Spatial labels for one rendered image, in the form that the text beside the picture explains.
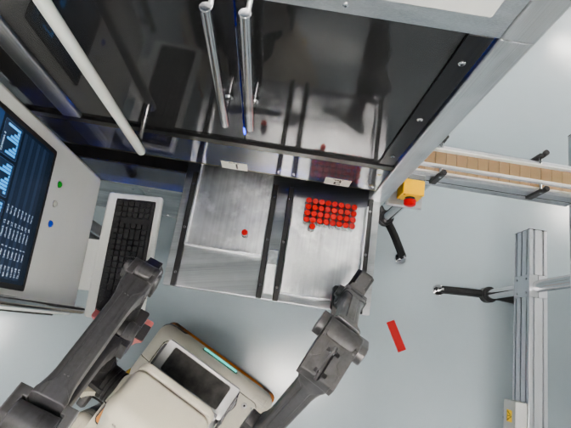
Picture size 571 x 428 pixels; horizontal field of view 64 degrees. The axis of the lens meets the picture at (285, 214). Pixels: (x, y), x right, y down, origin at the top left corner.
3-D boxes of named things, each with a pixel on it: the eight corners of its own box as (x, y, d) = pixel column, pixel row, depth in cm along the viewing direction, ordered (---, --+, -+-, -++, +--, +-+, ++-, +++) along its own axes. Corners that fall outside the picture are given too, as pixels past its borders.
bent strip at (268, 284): (268, 251, 155) (269, 248, 150) (278, 252, 155) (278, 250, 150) (262, 292, 152) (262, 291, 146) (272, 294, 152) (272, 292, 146)
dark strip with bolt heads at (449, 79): (362, 185, 150) (468, 31, 74) (375, 188, 150) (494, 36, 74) (361, 188, 150) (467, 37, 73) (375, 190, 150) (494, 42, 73)
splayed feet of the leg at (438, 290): (432, 282, 245) (443, 278, 231) (523, 295, 245) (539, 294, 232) (432, 296, 243) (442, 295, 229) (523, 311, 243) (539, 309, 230)
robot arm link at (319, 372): (298, 354, 79) (346, 391, 78) (330, 306, 90) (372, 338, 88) (228, 443, 108) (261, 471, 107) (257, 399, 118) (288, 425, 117)
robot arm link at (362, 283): (334, 293, 125) (360, 312, 123) (358, 260, 127) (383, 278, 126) (330, 297, 136) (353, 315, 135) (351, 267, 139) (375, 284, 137)
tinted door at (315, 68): (245, 139, 130) (234, -12, 73) (394, 162, 130) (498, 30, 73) (245, 141, 130) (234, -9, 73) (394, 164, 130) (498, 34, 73)
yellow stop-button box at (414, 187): (398, 179, 156) (404, 172, 149) (418, 183, 156) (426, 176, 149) (396, 199, 154) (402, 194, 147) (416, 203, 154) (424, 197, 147)
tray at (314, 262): (294, 197, 161) (295, 194, 157) (366, 209, 161) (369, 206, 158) (279, 293, 152) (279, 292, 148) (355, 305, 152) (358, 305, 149)
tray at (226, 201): (204, 153, 163) (203, 149, 160) (276, 165, 163) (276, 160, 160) (185, 244, 154) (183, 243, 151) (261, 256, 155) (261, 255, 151)
